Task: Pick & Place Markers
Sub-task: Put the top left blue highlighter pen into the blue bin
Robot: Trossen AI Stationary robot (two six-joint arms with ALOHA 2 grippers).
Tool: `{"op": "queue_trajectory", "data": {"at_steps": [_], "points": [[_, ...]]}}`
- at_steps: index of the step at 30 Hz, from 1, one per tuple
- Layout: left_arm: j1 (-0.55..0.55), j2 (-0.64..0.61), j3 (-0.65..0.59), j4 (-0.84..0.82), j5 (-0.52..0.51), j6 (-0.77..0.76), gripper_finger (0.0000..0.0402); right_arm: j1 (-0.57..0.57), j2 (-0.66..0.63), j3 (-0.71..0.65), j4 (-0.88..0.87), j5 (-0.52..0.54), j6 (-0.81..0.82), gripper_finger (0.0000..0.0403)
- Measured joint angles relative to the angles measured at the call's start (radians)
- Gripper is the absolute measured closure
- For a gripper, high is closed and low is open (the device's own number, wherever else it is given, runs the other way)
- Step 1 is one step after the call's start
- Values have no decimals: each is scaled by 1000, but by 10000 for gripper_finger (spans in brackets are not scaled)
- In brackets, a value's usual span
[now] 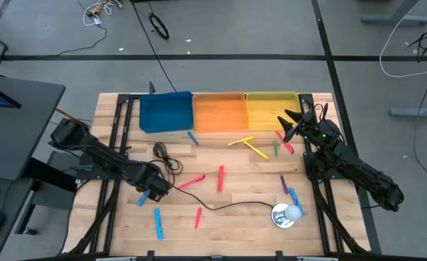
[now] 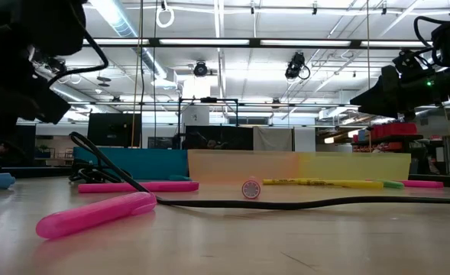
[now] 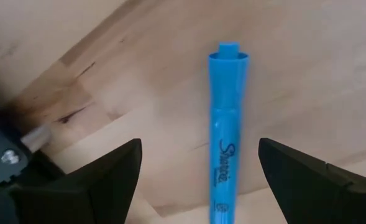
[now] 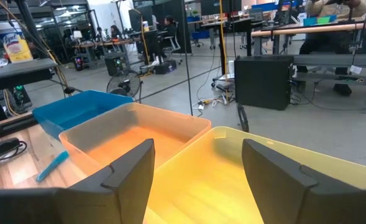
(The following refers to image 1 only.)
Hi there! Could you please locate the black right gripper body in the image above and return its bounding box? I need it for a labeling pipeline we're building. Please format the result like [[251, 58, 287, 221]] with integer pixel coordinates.
[[294, 107, 327, 145]]

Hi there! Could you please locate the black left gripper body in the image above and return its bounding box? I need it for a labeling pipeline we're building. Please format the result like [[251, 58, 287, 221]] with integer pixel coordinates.
[[134, 162, 173, 196]]

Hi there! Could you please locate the blue highlighter marker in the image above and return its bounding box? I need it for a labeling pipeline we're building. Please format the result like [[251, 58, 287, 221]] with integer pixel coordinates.
[[154, 207, 164, 241], [187, 130, 201, 146], [289, 187, 305, 218], [136, 190, 152, 207]]

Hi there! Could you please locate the yellow translucent plastic bin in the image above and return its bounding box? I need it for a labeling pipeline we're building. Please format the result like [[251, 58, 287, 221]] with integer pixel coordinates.
[[246, 91, 302, 132]]

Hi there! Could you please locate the blue plastic bin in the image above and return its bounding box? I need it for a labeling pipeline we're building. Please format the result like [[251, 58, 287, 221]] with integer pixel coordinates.
[[138, 91, 194, 134]]

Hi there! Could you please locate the orange translucent plastic bin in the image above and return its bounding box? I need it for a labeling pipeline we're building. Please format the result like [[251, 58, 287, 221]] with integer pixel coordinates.
[[192, 91, 249, 133]]

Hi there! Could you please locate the white ball on silver base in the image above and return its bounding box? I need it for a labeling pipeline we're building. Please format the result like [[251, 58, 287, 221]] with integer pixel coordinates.
[[270, 202, 304, 229]]

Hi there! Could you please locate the black desk leg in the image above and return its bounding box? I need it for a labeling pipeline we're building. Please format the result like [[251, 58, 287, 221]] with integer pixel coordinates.
[[15, 150, 79, 236]]

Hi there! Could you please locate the grey desk foot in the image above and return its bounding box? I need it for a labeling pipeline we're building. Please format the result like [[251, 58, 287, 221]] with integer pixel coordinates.
[[389, 99, 427, 119], [360, 0, 427, 26]]

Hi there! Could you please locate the black desk top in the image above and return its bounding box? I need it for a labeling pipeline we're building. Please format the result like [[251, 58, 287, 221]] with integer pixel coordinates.
[[0, 74, 67, 182]]

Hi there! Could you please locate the dark grey side desk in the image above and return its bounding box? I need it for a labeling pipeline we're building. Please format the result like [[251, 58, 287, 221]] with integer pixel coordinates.
[[0, 176, 36, 261]]

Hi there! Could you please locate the long black cable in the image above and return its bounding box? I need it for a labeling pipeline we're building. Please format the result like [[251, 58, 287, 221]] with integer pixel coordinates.
[[152, 141, 275, 212]]

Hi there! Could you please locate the black cable bundle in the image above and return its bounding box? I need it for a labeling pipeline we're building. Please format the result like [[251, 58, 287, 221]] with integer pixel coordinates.
[[62, 179, 122, 254], [312, 179, 370, 254]]

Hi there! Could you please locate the black aluminium table frame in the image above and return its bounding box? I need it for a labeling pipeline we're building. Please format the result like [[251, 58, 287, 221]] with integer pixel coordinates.
[[89, 92, 347, 261]]

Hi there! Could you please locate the thin yellow cable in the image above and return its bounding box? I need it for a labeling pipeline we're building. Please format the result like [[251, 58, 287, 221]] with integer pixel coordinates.
[[55, 107, 93, 128]]

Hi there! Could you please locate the white floor cable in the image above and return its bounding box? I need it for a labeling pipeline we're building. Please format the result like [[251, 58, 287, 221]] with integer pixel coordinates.
[[378, 0, 427, 79]]

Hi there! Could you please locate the black coiled cable loop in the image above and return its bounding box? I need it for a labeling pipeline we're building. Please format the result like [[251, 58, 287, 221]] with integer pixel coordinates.
[[148, 12, 171, 41]]

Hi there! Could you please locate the white cable tangle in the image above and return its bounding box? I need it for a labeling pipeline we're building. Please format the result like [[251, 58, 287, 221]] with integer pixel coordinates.
[[77, 0, 125, 28]]

